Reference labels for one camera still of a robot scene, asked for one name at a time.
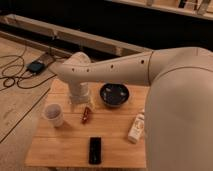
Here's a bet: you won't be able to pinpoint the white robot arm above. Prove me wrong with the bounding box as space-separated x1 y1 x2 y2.
57 47 213 171

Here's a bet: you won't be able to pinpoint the red chili pepper toy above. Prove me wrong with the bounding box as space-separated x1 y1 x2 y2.
82 107 92 124

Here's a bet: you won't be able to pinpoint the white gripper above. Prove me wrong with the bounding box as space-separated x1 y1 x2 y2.
68 83 89 97

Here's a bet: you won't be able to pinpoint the black remote control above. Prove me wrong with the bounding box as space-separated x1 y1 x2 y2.
89 137 102 164

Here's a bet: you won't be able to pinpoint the dark blue bowl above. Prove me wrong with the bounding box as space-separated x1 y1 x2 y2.
99 83 129 108

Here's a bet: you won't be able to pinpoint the white lotion bottle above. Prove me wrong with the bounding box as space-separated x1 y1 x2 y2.
128 110 145 143

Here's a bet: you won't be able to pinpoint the wooden table board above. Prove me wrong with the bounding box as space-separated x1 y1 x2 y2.
25 79 148 168

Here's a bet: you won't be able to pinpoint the blue power adapter box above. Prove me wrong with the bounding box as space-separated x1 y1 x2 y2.
27 61 45 74

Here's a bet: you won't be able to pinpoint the black floor cables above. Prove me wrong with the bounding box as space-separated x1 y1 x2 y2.
0 43 58 90

